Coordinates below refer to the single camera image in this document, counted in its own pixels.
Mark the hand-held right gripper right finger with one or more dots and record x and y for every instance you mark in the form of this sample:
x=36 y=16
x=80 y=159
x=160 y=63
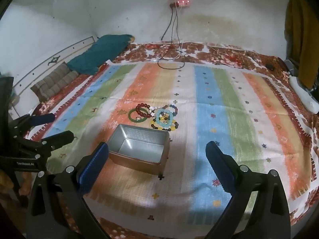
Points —
x=220 y=165

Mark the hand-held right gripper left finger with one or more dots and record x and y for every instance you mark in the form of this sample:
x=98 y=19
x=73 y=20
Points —
x=93 y=169

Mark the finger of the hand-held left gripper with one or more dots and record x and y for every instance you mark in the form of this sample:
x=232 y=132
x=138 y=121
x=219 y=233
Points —
x=42 y=120
x=58 y=139

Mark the silver metal tin box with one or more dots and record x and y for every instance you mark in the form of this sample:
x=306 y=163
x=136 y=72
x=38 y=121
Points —
x=149 y=139

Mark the green jade bangle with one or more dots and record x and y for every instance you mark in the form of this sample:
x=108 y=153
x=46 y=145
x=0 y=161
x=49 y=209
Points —
x=130 y=115

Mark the person's left hand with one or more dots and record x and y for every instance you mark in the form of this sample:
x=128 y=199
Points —
x=26 y=186

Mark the brown striped cushion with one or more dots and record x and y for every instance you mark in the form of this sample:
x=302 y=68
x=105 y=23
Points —
x=54 y=79

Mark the white headboard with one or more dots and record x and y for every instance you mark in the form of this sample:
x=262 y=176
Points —
x=37 y=67

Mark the striped pastel mat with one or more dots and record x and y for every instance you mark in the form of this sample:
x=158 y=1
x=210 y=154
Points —
x=211 y=92

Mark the teal pillow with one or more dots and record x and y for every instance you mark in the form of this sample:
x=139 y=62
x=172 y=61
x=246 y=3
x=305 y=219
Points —
x=99 y=52

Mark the white bolster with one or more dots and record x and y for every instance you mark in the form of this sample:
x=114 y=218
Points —
x=304 y=94

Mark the small black object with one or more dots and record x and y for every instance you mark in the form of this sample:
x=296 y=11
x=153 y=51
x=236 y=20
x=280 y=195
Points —
x=269 y=67

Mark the mustard yellow hanging cloth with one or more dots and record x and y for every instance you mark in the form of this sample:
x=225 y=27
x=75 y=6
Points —
x=304 y=29

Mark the red power strip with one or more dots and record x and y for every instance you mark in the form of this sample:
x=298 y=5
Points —
x=183 y=2

